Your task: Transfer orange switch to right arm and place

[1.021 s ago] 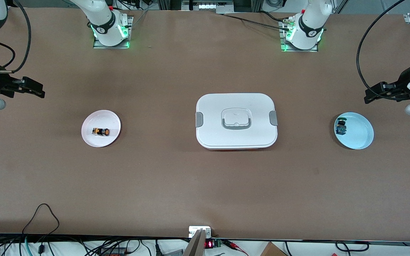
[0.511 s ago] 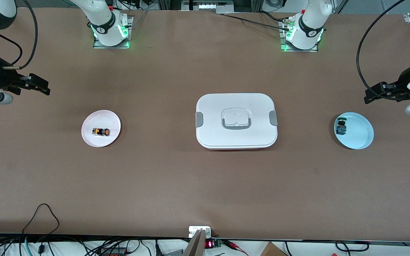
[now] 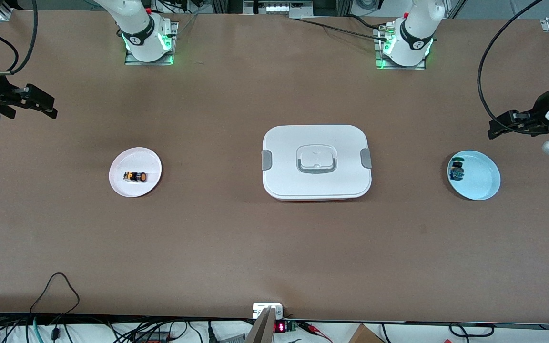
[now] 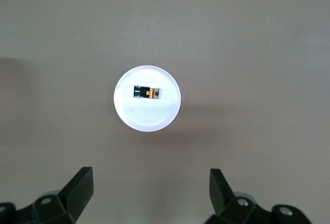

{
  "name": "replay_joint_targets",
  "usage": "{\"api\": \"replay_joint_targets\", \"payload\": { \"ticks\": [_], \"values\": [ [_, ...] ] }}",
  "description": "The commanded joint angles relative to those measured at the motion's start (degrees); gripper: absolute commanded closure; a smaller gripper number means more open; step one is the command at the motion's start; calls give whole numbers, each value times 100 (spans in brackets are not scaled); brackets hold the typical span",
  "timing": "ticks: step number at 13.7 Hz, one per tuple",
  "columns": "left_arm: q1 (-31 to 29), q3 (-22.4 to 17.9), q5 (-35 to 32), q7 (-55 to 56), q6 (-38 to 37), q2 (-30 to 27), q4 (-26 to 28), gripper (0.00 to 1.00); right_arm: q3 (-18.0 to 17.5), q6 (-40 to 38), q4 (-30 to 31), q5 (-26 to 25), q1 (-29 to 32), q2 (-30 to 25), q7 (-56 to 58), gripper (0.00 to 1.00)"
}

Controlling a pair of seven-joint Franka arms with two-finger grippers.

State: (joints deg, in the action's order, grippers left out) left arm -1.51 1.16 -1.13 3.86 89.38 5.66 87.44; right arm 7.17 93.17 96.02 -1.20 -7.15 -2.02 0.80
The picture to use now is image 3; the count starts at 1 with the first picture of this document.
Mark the short aluminium frame rail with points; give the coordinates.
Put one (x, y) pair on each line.
(5, 15)

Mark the white lunch box grey clips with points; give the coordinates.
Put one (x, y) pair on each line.
(316, 143)

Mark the small white box device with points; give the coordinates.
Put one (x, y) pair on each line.
(259, 309)

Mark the pale pink round plate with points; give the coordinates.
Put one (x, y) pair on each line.
(136, 159)

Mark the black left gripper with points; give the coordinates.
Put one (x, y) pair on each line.
(540, 110)

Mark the grey brown mounting post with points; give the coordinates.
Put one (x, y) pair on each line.
(262, 328)

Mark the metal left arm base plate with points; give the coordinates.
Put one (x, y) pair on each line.
(401, 68)

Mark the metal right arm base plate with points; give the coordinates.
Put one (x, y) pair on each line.
(150, 63)

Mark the orange push button switch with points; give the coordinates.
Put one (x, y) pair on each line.
(136, 176)

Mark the brown cardboard box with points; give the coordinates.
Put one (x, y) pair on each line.
(365, 336)

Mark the grey power strip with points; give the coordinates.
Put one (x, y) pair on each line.
(279, 7)

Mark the green push button switch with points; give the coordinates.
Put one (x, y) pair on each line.
(457, 170)

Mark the red digit display module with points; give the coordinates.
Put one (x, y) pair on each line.
(280, 327)

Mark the red clip leads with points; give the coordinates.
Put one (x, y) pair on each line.
(310, 327)

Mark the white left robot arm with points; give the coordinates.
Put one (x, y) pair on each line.
(415, 33)

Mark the light blue round plate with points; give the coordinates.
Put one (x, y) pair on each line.
(477, 176)

